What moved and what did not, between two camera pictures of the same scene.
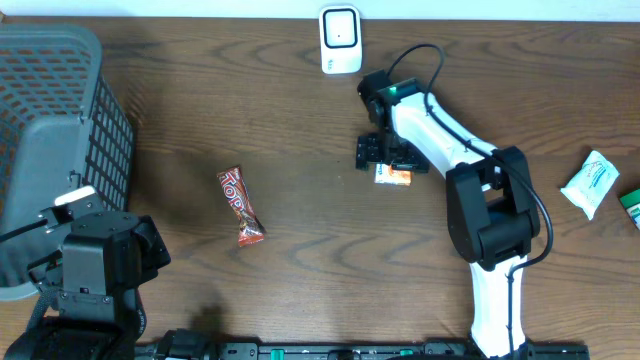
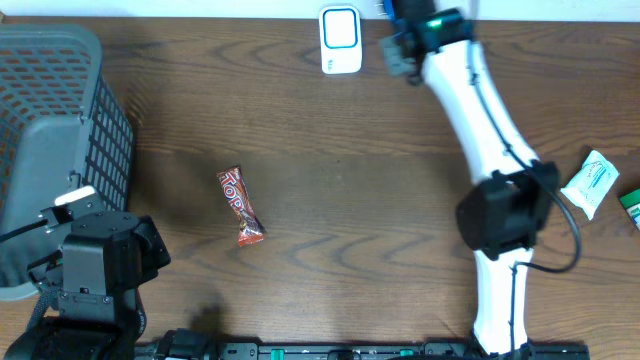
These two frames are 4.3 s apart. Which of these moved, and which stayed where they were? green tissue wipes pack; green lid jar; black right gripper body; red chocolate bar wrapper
Moved: black right gripper body
Stayed: green tissue wipes pack; green lid jar; red chocolate bar wrapper
